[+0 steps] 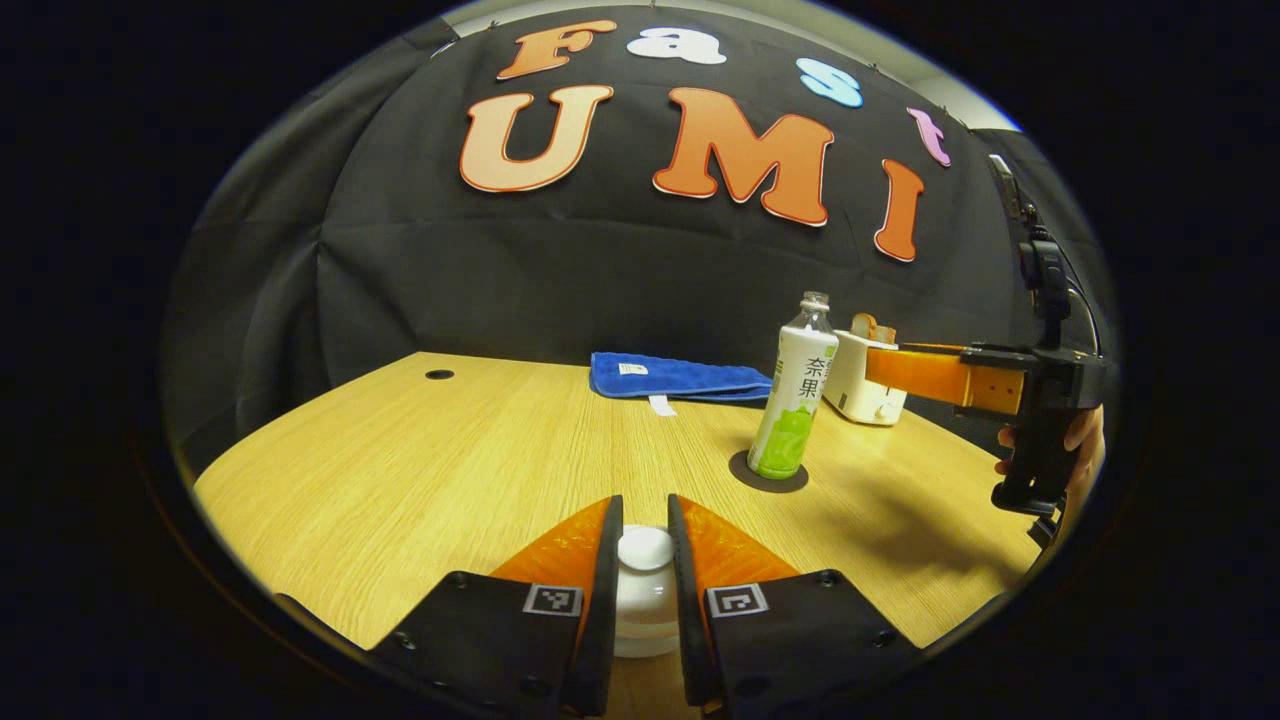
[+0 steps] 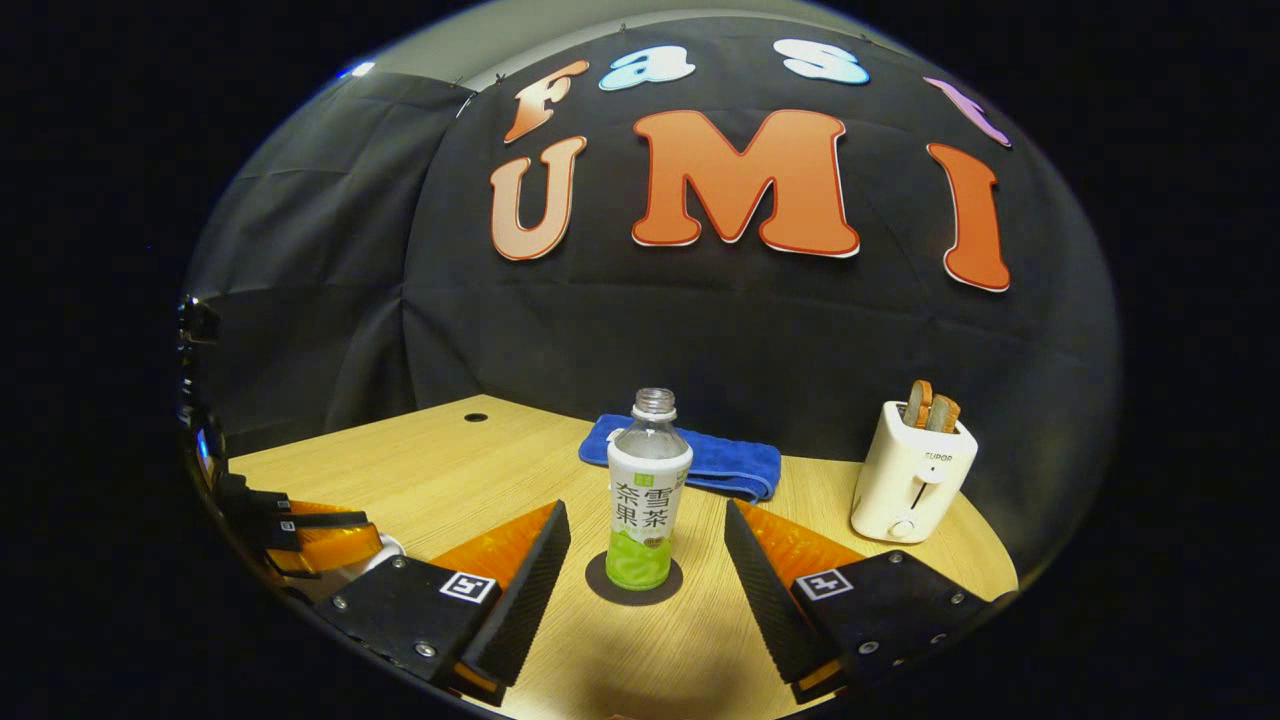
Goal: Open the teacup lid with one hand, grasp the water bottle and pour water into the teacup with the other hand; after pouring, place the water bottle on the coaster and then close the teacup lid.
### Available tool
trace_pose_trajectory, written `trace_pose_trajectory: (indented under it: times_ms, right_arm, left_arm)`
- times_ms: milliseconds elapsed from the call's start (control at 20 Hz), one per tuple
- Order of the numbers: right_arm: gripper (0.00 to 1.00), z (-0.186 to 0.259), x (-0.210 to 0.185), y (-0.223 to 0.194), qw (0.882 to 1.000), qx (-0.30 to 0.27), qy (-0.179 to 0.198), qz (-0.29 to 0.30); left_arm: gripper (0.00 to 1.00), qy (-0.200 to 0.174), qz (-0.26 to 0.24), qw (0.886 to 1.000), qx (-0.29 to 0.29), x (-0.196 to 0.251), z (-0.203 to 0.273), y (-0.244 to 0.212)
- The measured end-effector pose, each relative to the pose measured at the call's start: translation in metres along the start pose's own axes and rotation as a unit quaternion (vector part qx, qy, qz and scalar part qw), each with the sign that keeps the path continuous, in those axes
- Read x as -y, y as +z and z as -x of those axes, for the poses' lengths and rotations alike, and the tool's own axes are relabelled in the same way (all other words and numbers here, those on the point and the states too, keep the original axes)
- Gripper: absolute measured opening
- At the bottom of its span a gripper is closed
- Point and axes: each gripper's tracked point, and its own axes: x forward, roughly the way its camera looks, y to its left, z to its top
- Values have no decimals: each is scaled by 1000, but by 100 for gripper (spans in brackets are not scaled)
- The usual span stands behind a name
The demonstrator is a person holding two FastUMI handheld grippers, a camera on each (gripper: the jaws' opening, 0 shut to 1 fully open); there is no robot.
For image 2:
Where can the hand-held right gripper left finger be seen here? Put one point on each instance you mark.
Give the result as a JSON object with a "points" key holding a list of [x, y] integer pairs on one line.
{"points": [[530, 590]]}

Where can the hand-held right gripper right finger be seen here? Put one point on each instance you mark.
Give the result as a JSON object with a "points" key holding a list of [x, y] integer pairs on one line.
{"points": [[765, 590]]}

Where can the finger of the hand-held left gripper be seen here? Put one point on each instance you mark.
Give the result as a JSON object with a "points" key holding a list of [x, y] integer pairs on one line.
{"points": [[315, 518], [330, 550]]}

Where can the white teacup lid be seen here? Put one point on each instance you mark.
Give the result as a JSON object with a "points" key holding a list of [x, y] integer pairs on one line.
{"points": [[391, 548]]}

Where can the dark round coaster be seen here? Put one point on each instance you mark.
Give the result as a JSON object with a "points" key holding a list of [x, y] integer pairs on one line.
{"points": [[600, 588]]}

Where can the clear water bottle green label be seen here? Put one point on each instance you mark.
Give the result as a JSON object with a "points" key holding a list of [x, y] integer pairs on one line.
{"points": [[648, 500]]}

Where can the blue folded towel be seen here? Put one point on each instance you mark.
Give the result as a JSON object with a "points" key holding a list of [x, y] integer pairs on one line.
{"points": [[725, 465]]}

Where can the white toaster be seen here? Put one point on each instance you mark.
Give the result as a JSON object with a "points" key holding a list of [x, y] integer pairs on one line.
{"points": [[905, 490]]}

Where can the toast slice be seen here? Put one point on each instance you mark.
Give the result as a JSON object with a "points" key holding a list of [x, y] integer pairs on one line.
{"points": [[944, 415], [917, 405]]}

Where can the black backdrop cloth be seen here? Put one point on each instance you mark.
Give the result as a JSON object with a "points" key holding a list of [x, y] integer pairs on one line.
{"points": [[700, 320]]}

